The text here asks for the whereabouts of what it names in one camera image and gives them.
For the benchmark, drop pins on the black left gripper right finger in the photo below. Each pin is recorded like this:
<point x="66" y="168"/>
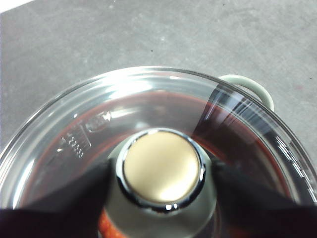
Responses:
<point x="260" y="210"/>

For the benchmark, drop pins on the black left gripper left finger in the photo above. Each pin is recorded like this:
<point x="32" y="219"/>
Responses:
<point x="49" y="218"/>

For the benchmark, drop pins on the orange pumpkin with green stem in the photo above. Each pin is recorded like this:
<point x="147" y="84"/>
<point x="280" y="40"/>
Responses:
<point x="107" y="228"/>

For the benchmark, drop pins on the glass lid with green knob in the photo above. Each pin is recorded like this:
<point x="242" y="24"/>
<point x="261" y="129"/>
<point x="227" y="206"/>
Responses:
<point x="161" y="166"/>

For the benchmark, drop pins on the pale green electric cooking pot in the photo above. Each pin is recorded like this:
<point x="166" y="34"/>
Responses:
<point x="262" y="90"/>

